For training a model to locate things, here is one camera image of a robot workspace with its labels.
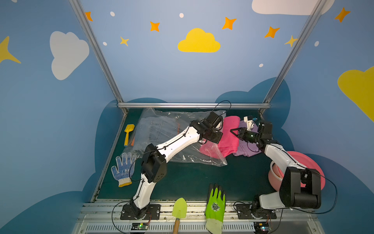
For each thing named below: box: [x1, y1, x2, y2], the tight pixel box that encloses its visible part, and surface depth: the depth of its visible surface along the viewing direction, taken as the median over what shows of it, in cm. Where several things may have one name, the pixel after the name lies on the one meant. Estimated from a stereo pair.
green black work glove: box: [204, 183, 227, 234], surface depth 76 cm
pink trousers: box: [199, 116, 241, 158], surface depth 87 cm
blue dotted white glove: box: [111, 152, 137, 188], surface depth 90 cm
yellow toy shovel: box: [124, 123, 135, 147], surface depth 107 cm
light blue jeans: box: [133, 115, 191, 150], surface depth 103 cm
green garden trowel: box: [172, 197, 188, 234], surface depth 77 cm
